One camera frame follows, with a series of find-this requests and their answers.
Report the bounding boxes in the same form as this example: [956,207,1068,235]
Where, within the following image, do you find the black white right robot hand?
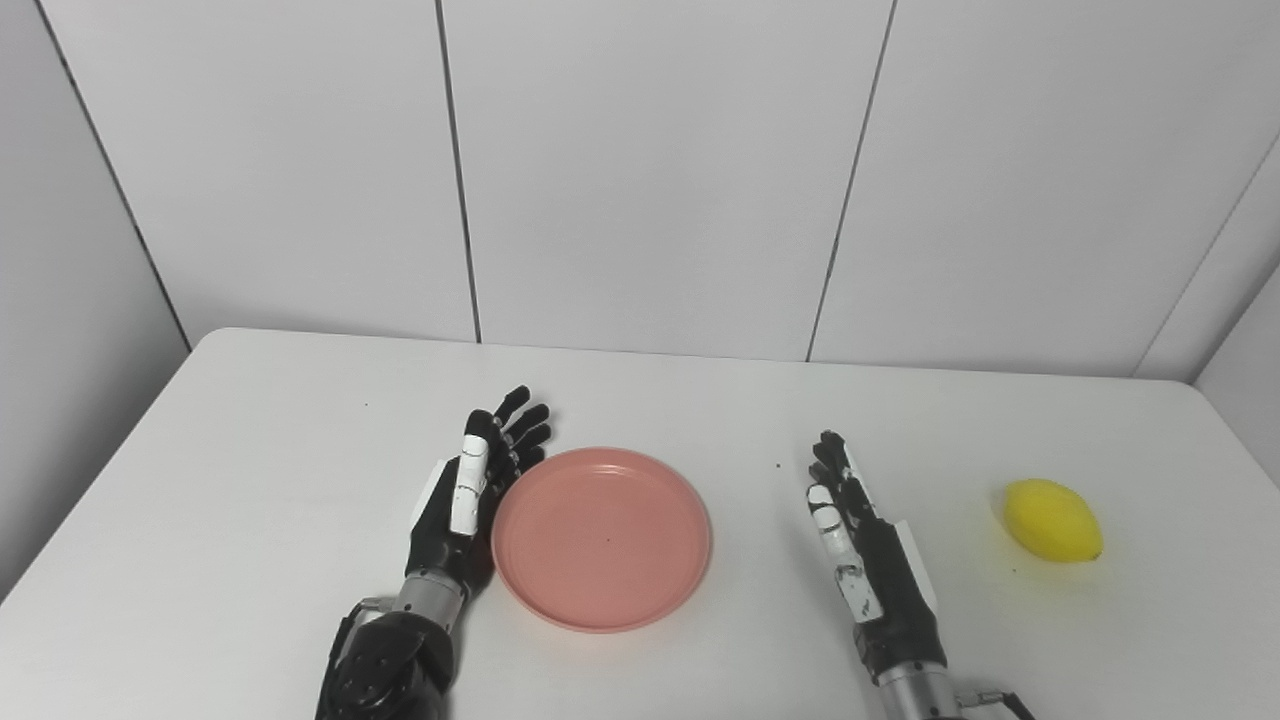
[805,430,950,687]

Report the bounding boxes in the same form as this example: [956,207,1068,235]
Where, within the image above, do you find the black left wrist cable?
[328,597,398,666]

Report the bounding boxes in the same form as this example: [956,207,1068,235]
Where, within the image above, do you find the yellow lemon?
[1002,478,1105,565]

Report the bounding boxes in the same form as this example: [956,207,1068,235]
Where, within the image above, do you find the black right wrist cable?
[953,684,1038,720]

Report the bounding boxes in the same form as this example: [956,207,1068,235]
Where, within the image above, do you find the pink round plate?
[489,446,714,635]

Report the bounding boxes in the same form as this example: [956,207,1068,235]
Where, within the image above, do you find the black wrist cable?
[953,684,1038,720]
[328,597,398,666]

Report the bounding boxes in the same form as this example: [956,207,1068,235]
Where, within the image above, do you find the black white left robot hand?
[404,385,553,602]

